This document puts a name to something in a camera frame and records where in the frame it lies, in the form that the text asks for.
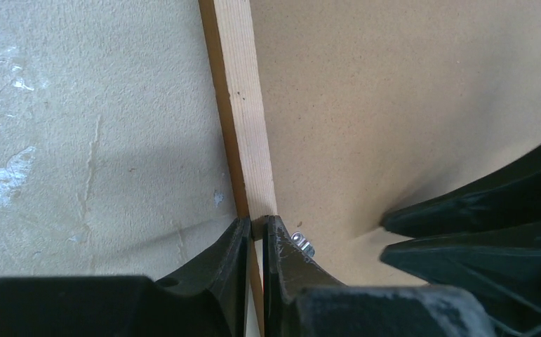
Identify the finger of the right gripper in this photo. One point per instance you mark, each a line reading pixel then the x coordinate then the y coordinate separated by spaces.
pixel 507 197
pixel 500 268

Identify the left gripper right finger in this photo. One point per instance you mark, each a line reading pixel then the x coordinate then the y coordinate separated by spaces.
pixel 302 299

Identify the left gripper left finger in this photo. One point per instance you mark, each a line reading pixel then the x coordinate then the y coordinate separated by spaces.
pixel 207 296

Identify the brown backing board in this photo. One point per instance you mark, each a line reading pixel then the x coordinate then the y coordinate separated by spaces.
pixel 375 105

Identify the brown wooden picture frame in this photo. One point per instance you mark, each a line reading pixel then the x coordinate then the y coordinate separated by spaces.
pixel 230 42

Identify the silver frame turn clip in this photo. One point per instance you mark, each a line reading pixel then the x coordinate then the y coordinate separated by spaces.
pixel 303 243

